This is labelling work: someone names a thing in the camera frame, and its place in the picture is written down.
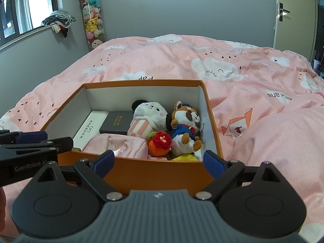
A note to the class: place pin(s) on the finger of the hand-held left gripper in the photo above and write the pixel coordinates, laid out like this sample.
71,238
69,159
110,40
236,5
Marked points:
63,144
33,137

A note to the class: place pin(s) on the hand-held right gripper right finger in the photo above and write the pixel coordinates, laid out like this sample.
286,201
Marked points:
214,163

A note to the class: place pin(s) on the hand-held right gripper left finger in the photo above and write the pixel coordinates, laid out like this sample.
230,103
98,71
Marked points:
103,162

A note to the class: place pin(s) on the pink plush pouch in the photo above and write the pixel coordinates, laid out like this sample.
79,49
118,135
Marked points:
126,144

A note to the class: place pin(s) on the white box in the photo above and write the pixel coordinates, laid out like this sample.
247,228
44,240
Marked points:
88,129

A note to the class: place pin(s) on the yellow tape measure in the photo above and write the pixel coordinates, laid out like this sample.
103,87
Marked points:
184,157

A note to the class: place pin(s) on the dark grey box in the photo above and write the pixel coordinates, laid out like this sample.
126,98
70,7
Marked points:
116,124

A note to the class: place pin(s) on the orange cardboard box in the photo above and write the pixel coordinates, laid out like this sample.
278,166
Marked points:
151,172

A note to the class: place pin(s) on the fox plush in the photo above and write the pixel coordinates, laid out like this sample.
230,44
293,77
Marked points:
184,121

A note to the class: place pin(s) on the orange crochet toy red flower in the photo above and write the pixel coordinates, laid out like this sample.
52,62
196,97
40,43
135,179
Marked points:
158,148

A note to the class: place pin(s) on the white pink striped plush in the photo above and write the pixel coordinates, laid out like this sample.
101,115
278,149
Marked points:
149,116

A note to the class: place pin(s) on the pink printed blanket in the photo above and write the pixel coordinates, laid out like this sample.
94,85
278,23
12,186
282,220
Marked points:
253,93

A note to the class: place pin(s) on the pile of clothes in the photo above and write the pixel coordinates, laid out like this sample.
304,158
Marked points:
59,20

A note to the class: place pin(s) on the clear tube of plush toys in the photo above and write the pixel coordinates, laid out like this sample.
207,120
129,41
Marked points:
92,22

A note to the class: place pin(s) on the window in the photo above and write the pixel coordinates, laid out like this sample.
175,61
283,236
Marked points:
25,5

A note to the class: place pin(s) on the white door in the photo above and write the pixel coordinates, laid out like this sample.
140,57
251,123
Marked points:
296,38

